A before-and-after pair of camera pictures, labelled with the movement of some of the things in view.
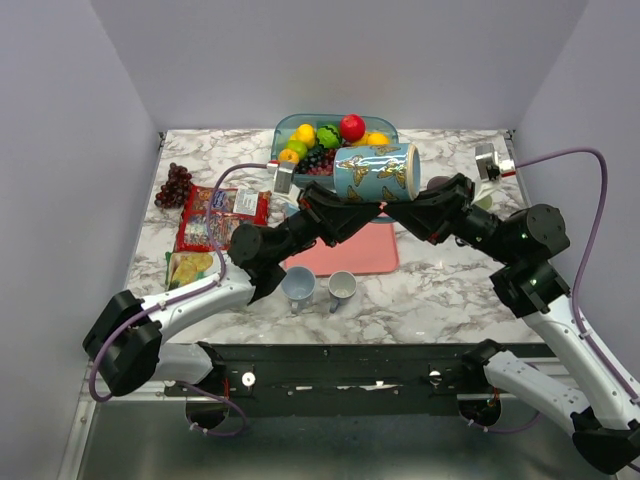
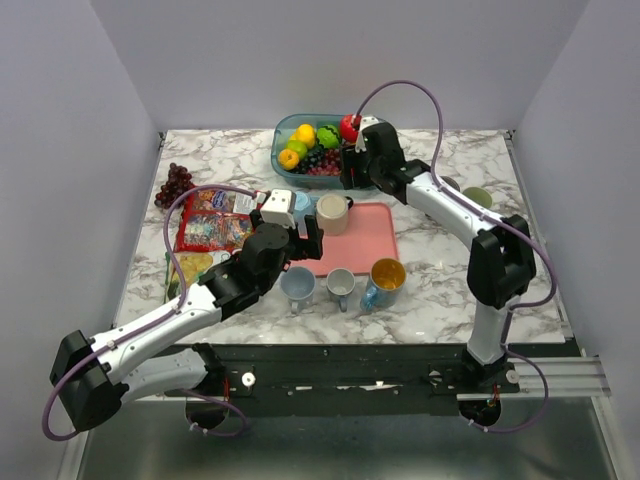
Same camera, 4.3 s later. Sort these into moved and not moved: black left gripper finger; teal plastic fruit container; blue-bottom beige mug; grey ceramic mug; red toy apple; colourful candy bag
Moved: black left gripper finger; blue-bottom beige mug
Not moved: red toy apple; teal plastic fruit container; colourful candy bag; grey ceramic mug
